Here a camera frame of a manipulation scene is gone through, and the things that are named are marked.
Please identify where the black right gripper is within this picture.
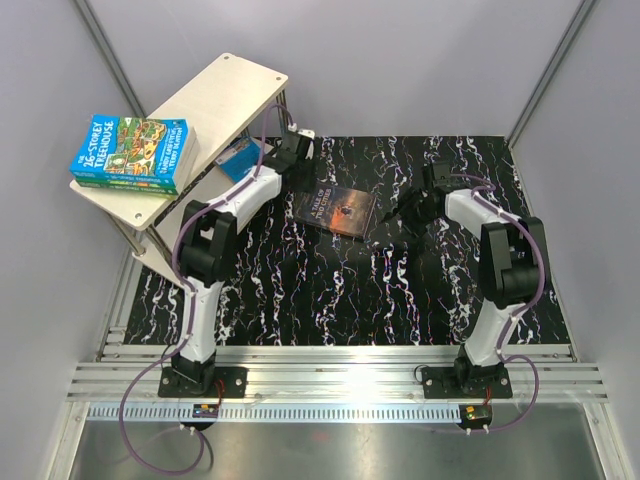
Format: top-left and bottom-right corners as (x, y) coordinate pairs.
(380, 187), (439, 245)

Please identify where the dark tale of two cities book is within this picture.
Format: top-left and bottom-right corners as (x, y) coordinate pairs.
(293, 182), (376, 239)

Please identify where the blue paperback book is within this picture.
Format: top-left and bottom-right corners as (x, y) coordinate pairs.
(215, 137), (260, 184)

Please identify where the blue 26-storey treehouse book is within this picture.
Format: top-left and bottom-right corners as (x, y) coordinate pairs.
(69, 115), (197, 191)

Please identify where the dark green 104-storey treehouse book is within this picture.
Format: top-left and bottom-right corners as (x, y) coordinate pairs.
(74, 176), (179, 197)

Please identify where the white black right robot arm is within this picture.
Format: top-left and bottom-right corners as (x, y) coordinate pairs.
(384, 161), (550, 399)

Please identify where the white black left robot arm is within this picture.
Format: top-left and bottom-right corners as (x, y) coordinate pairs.
(161, 125), (315, 397)

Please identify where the white two-tier shelf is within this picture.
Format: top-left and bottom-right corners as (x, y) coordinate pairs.
(70, 53), (288, 285)

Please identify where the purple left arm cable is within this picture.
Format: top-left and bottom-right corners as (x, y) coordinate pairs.
(119, 103), (301, 475)

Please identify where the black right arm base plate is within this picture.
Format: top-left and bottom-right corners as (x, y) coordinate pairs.
(420, 363), (513, 400)

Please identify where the aluminium rail frame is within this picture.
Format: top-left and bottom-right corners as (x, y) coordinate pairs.
(44, 327), (634, 479)

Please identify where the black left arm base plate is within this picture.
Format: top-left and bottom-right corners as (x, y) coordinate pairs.
(158, 366), (249, 399)

